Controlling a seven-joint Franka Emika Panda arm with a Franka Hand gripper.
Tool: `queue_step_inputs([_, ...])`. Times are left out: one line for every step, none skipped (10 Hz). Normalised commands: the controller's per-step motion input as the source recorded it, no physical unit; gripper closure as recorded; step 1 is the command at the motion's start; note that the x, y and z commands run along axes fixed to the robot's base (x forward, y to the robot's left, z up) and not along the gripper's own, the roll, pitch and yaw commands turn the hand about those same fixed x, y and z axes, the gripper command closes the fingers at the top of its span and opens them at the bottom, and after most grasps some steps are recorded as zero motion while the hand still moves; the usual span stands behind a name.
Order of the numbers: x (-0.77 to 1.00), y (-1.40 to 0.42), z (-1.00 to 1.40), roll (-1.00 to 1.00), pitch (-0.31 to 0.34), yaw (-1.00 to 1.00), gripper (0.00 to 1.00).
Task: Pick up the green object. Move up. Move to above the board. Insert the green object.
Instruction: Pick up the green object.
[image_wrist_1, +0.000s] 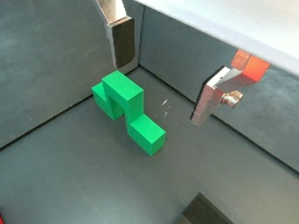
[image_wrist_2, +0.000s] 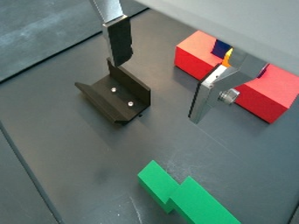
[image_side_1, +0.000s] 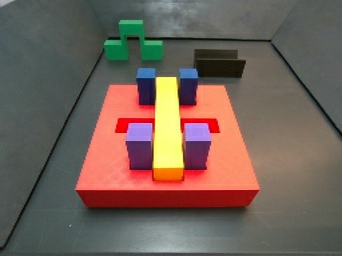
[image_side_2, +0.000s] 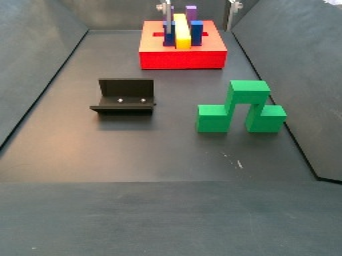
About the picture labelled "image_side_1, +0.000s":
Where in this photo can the green arch-shaped block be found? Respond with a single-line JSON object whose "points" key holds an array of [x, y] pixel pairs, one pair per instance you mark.
{"points": [[116, 48]]}

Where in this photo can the red base board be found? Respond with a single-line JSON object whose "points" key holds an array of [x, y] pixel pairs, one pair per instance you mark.
{"points": [[108, 184]]}

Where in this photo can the yellow long bar block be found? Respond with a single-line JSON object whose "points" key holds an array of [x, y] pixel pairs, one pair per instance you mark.
{"points": [[168, 163]]}

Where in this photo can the purple block right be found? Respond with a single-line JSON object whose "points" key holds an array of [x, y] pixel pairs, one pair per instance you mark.
{"points": [[196, 145]]}

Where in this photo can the purple block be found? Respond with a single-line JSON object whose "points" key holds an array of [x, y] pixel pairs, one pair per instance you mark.
{"points": [[196, 145], [139, 146]]}

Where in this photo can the purple block left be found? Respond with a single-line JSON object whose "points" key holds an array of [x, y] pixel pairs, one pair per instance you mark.
{"points": [[139, 146]]}

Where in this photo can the blue block right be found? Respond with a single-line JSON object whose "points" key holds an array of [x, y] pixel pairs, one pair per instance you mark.
{"points": [[187, 86]]}

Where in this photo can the blue block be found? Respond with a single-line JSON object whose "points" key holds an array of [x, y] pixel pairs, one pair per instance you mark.
{"points": [[187, 86], [145, 77]]}

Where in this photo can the blue block left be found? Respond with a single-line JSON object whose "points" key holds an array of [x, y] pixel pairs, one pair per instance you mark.
{"points": [[145, 77]]}

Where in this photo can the black angle bracket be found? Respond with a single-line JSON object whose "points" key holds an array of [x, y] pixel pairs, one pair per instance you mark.
{"points": [[218, 63]]}

